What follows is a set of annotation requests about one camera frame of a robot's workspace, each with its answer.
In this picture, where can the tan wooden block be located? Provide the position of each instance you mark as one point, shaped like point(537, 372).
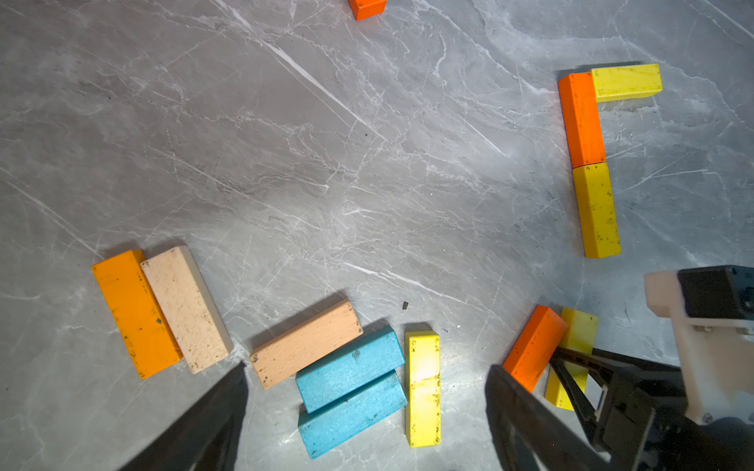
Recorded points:
point(289, 353)

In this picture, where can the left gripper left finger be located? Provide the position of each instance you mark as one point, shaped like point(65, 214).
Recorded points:
point(205, 437)

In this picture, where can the lower teal block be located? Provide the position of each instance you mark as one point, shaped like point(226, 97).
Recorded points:
point(346, 417)

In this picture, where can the yellow block beside teal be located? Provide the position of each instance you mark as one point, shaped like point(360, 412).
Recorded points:
point(423, 381)

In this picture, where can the upper teal block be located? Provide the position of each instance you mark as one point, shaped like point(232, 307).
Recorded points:
point(350, 367)

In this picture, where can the pale cream wooden block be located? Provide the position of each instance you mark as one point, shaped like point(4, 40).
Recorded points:
point(187, 304)

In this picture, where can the amber orange block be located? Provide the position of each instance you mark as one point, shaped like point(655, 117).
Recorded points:
point(136, 311)

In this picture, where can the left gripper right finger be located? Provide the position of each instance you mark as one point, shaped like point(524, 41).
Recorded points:
point(526, 435)

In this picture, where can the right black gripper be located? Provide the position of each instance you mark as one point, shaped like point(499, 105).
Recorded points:
point(627, 404)

